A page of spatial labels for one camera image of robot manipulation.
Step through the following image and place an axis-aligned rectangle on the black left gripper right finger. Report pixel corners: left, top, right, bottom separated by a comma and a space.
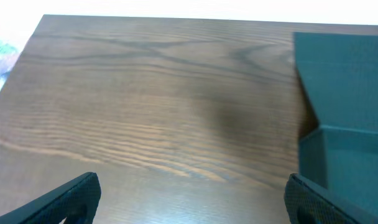
283, 174, 378, 224

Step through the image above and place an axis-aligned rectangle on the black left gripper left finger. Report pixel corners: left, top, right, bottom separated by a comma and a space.
0, 172, 101, 224

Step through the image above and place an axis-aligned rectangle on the dark green box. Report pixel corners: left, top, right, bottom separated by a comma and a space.
293, 32, 378, 217

